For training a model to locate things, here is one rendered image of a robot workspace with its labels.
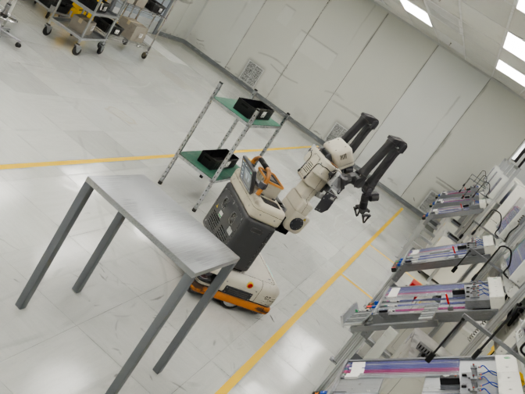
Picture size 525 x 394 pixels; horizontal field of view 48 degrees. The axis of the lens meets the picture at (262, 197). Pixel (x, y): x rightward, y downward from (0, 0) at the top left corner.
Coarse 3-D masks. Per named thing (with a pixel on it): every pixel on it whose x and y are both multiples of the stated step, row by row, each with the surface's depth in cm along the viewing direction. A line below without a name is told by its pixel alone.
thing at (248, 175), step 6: (246, 156) 403; (246, 162) 397; (246, 168) 398; (252, 168) 388; (240, 174) 411; (246, 174) 397; (252, 174) 385; (246, 180) 398; (252, 180) 387; (258, 180) 391; (246, 186) 398; (252, 186) 390; (258, 186) 387; (264, 186) 387; (252, 192) 392
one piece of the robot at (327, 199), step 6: (318, 192) 413; (330, 192) 417; (324, 198) 412; (330, 198) 413; (336, 198) 415; (318, 204) 413; (324, 204) 415; (330, 204) 416; (318, 210) 416; (324, 210) 418
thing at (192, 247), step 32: (128, 192) 280; (160, 192) 303; (64, 224) 277; (160, 224) 271; (192, 224) 292; (96, 256) 322; (192, 256) 262; (224, 256) 282; (32, 288) 288; (160, 320) 258; (192, 320) 300
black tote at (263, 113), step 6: (240, 102) 518; (246, 102) 516; (252, 102) 554; (258, 102) 566; (234, 108) 520; (240, 108) 519; (246, 108) 517; (252, 108) 515; (258, 108) 573; (264, 108) 570; (270, 108) 568; (246, 114) 517; (252, 114) 522; (264, 114) 549; (270, 114) 565
